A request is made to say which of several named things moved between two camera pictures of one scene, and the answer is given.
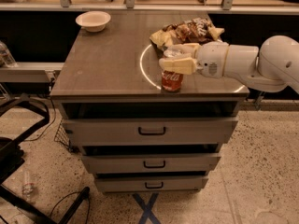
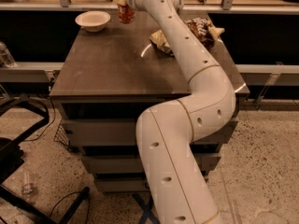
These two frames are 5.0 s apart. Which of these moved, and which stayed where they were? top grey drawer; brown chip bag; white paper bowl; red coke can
Moved: red coke can
Stayed: top grey drawer; white paper bowl; brown chip bag
